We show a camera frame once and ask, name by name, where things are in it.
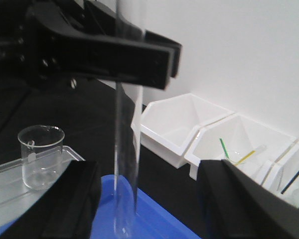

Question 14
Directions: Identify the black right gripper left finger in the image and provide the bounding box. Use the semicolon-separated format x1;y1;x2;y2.
0;161;101;239

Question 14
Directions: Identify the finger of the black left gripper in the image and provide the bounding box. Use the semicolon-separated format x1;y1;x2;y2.
32;4;170;90
84;0;182;78

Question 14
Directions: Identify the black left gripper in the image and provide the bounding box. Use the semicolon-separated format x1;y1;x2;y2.
0;0;89;90

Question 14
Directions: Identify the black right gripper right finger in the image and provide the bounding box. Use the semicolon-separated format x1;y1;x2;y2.
200;160;299;239

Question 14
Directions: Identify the clear glass test tube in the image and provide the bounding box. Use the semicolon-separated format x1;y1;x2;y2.
114;0;146;239

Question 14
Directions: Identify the yellow plastic spatula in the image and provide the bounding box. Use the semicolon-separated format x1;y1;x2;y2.
234;145;267;166

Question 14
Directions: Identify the blue plastic tray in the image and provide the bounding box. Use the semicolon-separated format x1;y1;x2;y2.
90;175;199;239

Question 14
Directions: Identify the grey metal tray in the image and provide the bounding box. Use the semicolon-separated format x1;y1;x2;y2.
0;145;86;232

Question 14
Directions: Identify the middle white storage bin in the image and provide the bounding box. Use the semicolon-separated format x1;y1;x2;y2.
184;114;297;184

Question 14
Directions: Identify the white storage bin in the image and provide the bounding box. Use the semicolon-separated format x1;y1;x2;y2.
262;141;299;208
141;94;234;169
184;114;297;184

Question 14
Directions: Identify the right white storage bin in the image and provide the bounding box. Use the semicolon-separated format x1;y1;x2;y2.
262;141;299;208

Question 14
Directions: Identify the green plastic spatula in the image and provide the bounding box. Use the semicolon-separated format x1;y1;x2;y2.
219;138;230;160

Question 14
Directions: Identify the clear glass beaker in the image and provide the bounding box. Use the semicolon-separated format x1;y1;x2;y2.
17;125;65;190

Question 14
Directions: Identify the left white storage bin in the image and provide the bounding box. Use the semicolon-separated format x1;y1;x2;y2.
141;94;234;169

